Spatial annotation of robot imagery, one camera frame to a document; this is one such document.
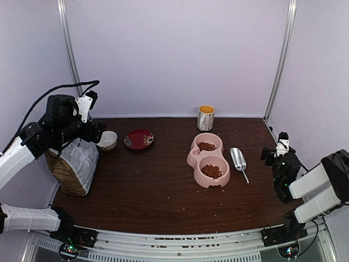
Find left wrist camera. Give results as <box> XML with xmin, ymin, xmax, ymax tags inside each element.
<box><xmin>73</xmin><ymin>90</ymin><xmax>98</xmax><ymax>123</ymax></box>

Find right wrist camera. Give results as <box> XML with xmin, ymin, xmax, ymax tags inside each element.
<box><xmin>274</xmin><ymin>132</ymin><xmax>296</xmax><ymax>158</ymax></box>

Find small patterned cup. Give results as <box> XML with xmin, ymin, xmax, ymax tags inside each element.
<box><xmin>124</xmin><ymin>129</ymin><xmax>154</xmax><ymax>150</ymax></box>

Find aluminium front rail frame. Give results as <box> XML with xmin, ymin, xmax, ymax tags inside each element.
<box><xmin>20</xmin><ymin>218</ymin><xmax>338</xmax><ymax>261</ymax></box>

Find floral mug yellow inside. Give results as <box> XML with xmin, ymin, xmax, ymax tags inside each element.
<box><xmin>197</xmin><ymin>105</ymin><xmax>215</xmax><ymax>132</ymax></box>

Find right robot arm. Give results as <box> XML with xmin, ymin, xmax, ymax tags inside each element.
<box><xmin>260</xmin><ymin>147</ymin><xmax>348</xmax><ymax>241</ymax></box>

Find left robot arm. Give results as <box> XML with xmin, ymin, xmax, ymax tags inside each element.
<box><xmin>1</xmin><ymin>91</ymin><xmax>106</xmax><ymax>242</ymax></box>

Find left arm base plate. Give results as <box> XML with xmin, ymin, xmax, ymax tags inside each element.
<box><xmin>50</xmin><ymin>227</ymin><xmax>98</xmax><ymax>248</ymax></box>

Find brown pet food bag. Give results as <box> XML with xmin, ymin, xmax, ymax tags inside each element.
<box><xmin>45</xmin><ymin>139</ymin><xmax>100</xmax><ymax>197</ymax></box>

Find aluminium wall post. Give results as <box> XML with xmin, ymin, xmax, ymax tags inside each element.
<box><xmin>263</xmin><ymin>0</ymin><xmax>297</xmax><ymax>122</ymax></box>
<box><xmin>57</xmin><ymin>0</ymin><xmax>80</xmax><ymax>83</ymax></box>

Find metal food scoop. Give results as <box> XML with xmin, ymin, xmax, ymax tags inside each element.
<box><xmin>230</xmin><ymin>147</ymin><xmax>250</xmax><ymax>184</ymax></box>

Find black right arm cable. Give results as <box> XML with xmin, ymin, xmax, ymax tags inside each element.
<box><xmin>296</xmin><ymin>214</ymin><xmax>320</xmax><ymax>256</ymax></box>

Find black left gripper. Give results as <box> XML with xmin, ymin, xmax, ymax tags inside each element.
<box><xmin>56</xmin><ymin>117</ymin><xmax>106</xmax><ymax>145</ymax></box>

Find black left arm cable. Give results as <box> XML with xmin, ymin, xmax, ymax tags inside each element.
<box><xmin>0</xmin><ymin>80</ymin><xmax>100</xmax><ymax>156</ymax></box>

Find left aluminium wall post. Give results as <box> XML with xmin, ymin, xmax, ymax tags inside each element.
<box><xmin>57</xmin><ymin>0</ymin><xmax>80</xmax><ymax>83</ymax></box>

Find white ceramic bowl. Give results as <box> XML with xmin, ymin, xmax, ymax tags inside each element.
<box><xmin>97</xmin><ymin>131</ymin><xmax>118</xmax><ymax>151</ymax></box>

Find right aluminium wall post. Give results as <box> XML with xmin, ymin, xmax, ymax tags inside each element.
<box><xmin>263</xmin><ymin>0</ymin><xmax>297</xmax><ymax>122</ymax></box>

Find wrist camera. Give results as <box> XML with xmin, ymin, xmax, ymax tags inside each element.
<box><xmin>73</xmin><ymin>90</ymin><xmax>98</xmax><ymax>123</ymax></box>
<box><xmin>274</xmin><ymin>132</ymin><xmax>296</xmax><ymax>158</ymax></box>

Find pink double pet bowl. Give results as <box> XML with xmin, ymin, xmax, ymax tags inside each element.
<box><xmin>186</xmin><ymin>133</ymin><xmax>230</xmax><ymax>188</ymax></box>

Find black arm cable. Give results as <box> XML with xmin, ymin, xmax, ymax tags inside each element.
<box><xmin>0</xmin><ymin>80</ymin><xmax>100</xmax><ymax>156</ymax></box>
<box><xmin>296</xmin><ymin>214</ymin><xmax>320</xmax><ymax>256</ymax></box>

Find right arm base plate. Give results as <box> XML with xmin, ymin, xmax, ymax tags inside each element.
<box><xmin>261</xmin><ymin>225</ymin><xmax>308</xmax><ymax>247</ymax></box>

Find brown kibble pet food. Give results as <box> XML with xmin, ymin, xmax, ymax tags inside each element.
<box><xmin>201</xmin><ymin>164</ymin><xmax>223</xmax><ymax>179</ymax></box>

